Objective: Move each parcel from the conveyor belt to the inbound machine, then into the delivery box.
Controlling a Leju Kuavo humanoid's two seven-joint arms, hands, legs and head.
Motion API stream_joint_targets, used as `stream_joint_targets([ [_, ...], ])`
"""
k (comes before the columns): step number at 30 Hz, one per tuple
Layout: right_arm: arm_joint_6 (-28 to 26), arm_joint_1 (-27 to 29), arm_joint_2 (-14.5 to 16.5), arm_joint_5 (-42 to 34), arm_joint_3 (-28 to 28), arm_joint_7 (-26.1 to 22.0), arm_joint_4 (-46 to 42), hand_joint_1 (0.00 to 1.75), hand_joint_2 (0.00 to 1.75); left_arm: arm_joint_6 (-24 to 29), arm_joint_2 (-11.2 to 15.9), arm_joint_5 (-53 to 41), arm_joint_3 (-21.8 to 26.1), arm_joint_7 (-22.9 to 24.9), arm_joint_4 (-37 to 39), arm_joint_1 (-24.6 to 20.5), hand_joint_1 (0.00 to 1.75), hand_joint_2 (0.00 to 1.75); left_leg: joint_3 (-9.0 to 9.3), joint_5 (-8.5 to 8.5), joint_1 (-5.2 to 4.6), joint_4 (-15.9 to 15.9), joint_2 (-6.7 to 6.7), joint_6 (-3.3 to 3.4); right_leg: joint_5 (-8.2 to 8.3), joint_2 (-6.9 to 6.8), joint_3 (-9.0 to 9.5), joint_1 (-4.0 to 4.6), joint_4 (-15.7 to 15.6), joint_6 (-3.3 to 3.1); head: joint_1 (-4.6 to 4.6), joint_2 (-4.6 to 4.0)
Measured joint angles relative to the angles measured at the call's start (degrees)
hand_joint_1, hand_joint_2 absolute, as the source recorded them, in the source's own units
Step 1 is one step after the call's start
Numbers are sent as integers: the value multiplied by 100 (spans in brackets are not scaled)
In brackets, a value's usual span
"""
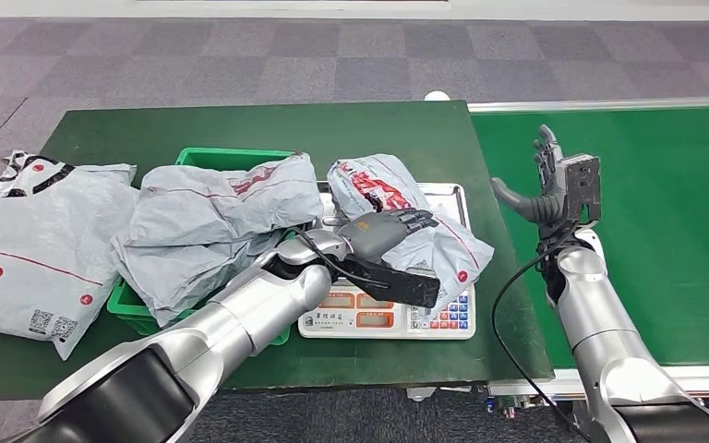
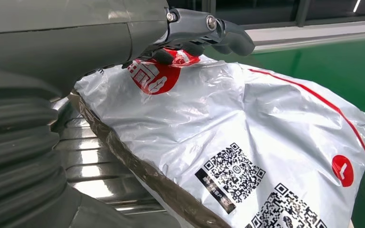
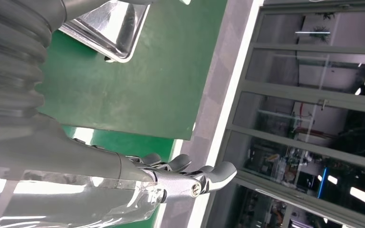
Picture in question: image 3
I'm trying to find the green conveyor belt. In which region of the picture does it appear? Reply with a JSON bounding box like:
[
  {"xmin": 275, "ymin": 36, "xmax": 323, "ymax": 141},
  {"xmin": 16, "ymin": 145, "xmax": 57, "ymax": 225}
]
[{"xmin": 63, "ymin": 125, "xmax": 184, "ymax": 228}]

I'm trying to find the white scale with steel tray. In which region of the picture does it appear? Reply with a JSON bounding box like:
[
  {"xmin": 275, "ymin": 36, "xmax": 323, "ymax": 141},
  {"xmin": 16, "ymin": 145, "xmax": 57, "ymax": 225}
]
[{"xmin": 58, "ymin": 0, "xmax": 152, "ymax": 64}]

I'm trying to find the grey glass partition frame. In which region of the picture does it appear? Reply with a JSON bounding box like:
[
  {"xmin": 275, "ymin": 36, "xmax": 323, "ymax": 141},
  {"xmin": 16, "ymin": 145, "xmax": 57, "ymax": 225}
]
[{"xmin": 201, "ymin": 0, "xmax": 365, "ymax": 228}]

